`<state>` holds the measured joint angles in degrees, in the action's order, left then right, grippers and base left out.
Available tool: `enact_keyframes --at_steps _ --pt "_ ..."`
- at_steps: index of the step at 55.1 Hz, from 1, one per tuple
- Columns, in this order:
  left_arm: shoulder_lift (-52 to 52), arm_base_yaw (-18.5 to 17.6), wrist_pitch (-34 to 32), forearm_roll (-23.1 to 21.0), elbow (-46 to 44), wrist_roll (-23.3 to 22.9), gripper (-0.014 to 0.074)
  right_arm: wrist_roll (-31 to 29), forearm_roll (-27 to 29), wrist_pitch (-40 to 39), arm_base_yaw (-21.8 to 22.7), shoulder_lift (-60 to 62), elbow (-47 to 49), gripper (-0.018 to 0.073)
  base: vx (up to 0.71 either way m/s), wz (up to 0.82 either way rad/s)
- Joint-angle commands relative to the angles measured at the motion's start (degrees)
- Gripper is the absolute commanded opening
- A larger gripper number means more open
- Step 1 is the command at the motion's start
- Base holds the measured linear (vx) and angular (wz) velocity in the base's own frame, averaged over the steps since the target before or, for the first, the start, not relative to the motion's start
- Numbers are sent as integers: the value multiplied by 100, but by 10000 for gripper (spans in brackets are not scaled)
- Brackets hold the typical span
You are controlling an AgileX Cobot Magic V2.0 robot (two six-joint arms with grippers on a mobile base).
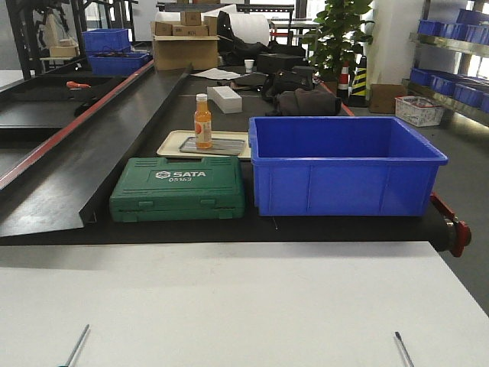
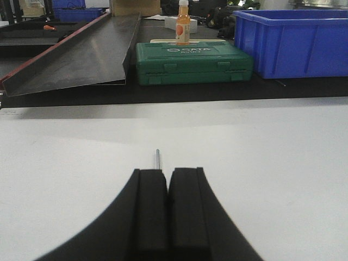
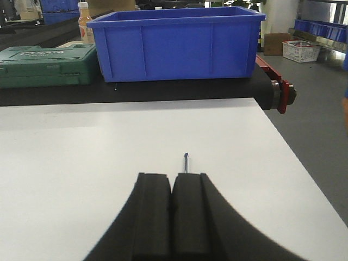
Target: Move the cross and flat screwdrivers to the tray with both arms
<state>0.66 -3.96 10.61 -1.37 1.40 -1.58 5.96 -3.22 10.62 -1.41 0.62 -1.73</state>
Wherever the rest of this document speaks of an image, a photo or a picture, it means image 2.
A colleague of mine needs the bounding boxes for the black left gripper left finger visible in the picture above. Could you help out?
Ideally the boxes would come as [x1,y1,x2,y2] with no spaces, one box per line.
[39,169,167,260]

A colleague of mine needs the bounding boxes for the green black screwdriver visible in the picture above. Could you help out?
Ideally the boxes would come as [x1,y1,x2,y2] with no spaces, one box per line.
[156,148,160,170]

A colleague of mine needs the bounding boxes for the green plastic tool case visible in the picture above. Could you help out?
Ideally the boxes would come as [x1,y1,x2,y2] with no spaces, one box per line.
[135,41,253,85]

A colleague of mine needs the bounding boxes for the small blue bin far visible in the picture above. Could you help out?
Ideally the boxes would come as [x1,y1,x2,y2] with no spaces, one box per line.
[52,0,105,22]

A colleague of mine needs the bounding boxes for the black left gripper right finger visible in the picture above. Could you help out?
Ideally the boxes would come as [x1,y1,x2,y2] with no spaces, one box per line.
[169,167,262,260]

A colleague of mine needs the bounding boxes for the orange handle tool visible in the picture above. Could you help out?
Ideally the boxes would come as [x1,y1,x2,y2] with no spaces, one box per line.
[43,24,57,31]

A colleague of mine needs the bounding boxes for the white box behind bottle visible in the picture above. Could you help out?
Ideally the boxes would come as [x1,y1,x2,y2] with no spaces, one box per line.
[164,16,198,34]

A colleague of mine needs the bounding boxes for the dark metal tray ramp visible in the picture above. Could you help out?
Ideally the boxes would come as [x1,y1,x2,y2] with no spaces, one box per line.
[1,14,141,97]

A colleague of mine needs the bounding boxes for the orange juice bottle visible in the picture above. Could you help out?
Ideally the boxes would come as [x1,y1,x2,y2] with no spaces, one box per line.
[176,0,190,45]

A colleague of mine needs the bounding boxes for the large blue plastic bin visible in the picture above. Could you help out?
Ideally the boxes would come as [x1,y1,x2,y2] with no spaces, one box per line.
[233,9,347,79]

